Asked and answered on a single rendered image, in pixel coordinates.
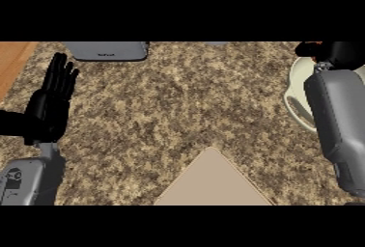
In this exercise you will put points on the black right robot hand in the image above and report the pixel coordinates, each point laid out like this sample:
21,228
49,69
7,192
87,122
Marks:
344,51

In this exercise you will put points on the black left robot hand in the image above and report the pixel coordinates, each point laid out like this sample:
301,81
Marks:
44,112

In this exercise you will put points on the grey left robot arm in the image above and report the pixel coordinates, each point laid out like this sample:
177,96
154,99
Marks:
25,183

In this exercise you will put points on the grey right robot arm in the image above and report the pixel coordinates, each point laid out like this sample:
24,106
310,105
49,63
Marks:
337,122

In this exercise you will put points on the orange-brown croissant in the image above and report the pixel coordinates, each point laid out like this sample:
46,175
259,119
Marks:
316,42

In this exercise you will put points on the cream round pot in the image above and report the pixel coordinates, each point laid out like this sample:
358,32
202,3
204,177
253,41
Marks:
297,93

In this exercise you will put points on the beige flat tray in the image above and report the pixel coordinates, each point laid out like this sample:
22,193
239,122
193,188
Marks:
213,183

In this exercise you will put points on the brown wooden panel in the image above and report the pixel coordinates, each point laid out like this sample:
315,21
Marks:
12,64

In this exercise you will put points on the grey flat appliance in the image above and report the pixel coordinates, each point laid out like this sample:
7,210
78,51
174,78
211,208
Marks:
109,50

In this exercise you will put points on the small grey object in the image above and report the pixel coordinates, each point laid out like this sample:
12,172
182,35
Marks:
216,42

